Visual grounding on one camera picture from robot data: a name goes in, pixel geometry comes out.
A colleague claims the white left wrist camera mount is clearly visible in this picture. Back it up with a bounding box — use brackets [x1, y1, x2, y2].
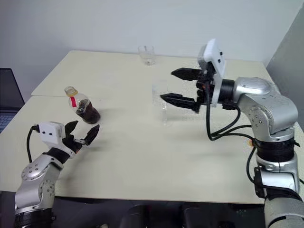
[38, 122, 66, 146]

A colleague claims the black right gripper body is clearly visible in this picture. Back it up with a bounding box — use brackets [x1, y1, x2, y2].
[194, 62, 216, 113]

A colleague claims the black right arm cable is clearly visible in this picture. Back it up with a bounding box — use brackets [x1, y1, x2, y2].
[205, 95, 261, 192]

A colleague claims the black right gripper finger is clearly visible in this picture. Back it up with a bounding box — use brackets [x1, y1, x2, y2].
[160, 93, 198, 111]
[171, 67, 203, 82]

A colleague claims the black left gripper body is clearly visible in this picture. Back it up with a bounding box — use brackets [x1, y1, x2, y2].
[62, 134, 85, 155]

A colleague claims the dark laptop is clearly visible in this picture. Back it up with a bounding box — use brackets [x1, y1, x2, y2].
[0, 68, 26, 133]

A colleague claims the clear glass tumbler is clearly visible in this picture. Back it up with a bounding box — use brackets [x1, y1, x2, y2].
[138, 45, 156, 67]

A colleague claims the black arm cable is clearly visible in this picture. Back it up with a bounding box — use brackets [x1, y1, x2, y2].
[205, 95, 261, 192]
[26, 124, 40, 164]

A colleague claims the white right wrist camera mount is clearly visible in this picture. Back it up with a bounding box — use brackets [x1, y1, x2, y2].
[198, 38, 227, 109]

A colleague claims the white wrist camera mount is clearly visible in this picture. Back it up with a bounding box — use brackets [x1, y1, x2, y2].
[38, 122, 66, 146]
[198, 38, 227, 109]

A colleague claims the clear bottle with dark drink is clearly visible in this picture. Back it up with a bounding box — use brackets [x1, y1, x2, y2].
[64, 86, 102, 125]

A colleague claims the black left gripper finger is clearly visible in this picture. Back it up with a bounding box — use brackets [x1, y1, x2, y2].
[64, 120, 79, 139]
[74, 124, 101, 146]

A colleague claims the clear plastic cup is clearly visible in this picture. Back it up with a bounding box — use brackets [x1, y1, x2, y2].
[152, 80, 173, 127]

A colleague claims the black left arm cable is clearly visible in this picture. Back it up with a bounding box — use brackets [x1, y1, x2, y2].
[26, 124, 40, 164]

